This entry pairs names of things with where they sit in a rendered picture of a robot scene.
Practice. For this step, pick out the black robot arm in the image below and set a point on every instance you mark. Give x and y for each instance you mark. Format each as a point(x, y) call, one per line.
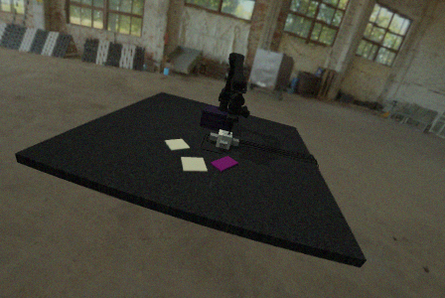
point(235, 86)

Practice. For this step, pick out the purple flat rectangular block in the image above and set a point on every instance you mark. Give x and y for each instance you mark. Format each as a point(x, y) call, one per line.
point(224, 163)

